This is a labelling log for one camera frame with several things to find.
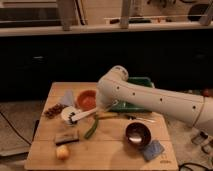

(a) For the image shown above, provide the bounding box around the bunch of brown grapes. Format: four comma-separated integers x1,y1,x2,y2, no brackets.
44,104,65,119

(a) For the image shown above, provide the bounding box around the light blue cone cup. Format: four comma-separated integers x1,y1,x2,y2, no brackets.
59,90,75,106

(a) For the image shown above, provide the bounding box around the white dish brush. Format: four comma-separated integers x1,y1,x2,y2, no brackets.
68,108,98,125

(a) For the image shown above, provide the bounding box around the brown rectangular block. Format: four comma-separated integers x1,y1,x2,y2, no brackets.
54,131,79,146

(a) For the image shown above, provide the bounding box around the yellow corn cob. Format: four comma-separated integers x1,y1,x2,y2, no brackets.
94,113,118,120

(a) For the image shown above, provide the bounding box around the black cable on floor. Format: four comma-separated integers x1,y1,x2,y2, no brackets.
0,110,33,147

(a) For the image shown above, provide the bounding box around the white cup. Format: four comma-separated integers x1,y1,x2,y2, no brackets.
61,106,78,125

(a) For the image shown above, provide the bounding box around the blue sponge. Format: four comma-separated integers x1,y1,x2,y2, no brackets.
141,140,164,161

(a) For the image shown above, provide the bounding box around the red orange bowl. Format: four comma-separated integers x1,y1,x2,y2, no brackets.
76,90,96,111

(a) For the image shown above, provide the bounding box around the dark purple bowl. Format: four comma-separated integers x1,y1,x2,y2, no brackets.
125,122,151,149

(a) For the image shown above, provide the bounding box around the green plastic tray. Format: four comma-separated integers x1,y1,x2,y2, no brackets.
110,77,154,113

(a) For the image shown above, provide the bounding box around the green bean pod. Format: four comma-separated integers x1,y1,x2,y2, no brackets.
84,118,99,139

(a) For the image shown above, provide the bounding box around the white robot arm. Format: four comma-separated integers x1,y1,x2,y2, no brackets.
96,65,213,136

